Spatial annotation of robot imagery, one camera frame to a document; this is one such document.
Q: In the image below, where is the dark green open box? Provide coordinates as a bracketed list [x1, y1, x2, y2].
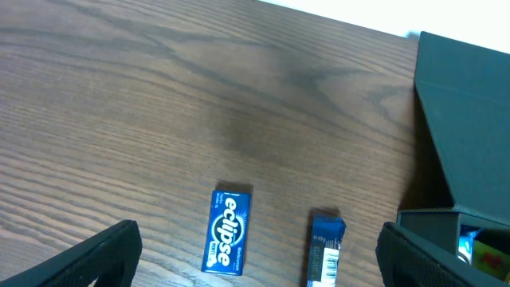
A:
[395, 32, 509, 258]

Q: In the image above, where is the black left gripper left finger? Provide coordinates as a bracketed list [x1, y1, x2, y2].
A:
[1, 220, 143, 287]

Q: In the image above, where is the dark blue chocolate bar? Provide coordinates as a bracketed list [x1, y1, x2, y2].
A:
[304, 208, 347, 287]

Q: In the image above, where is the green Haribo candy bag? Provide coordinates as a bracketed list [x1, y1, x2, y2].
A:
[472, 241, 509, 283]

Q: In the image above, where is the blue Oreo cookie pack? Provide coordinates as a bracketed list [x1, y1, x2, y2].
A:
[457, 225, 483, 265]

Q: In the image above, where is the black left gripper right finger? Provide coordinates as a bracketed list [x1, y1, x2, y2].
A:
[375, 222, 508, 287]

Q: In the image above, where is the blue Eclipse mints tin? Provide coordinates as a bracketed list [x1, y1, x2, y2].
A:
[202, 190, 252, 276]

